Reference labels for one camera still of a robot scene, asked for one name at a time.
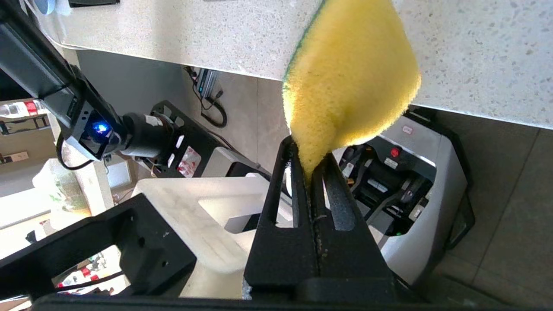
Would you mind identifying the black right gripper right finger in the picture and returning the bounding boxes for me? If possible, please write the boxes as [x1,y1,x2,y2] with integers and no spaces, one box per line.
[302,151,396,303]

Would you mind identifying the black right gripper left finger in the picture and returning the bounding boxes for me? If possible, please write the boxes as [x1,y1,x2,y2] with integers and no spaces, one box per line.
[243,136,318,301]

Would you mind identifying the yellow green sponge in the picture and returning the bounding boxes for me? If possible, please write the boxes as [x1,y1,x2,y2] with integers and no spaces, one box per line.
[282,0,422,180]

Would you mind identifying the teal plastic bowl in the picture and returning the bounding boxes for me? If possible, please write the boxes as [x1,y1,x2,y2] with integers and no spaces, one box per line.
[34,0,57,15]

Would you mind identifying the grey black robot base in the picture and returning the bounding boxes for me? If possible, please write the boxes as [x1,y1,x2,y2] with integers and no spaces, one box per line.
[339,110,476,290]

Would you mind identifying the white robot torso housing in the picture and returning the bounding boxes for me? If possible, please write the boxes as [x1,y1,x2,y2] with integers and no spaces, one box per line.
[132,147,299,299]

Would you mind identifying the black robot chassis panel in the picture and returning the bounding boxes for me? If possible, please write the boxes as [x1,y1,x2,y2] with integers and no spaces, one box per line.
[149,100,242,178]

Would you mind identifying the white plastic bag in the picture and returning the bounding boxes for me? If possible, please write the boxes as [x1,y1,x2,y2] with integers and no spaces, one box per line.
[32,158,91,216]

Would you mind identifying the black induction cooktop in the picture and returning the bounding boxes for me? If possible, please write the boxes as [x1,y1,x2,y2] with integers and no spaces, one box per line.
[68,0,121,8]

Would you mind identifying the black charger cable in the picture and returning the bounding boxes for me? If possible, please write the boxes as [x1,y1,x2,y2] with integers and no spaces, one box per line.
[184,66,228,128]

